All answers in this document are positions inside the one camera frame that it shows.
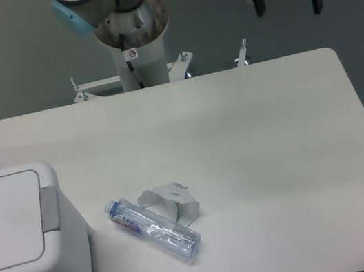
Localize grey trash can push button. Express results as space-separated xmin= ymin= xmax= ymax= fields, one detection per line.
xmin=39 ymin=186 xmax=61 ymax=233

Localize white trash can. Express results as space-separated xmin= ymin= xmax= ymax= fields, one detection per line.
xmin=0 ymin=161 xmax=97 ymax=272

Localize clear empty plastic bottle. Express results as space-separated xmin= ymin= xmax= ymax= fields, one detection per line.
xmin=104 ymin=199 xmax=201 ymax=262

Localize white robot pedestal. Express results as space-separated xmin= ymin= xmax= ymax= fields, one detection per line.
xmin=88 ymin=0 xmax=181 ymax=96

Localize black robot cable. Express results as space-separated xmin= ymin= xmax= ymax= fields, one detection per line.
xmin=117 ymin=31 xmax=146 ymax=92

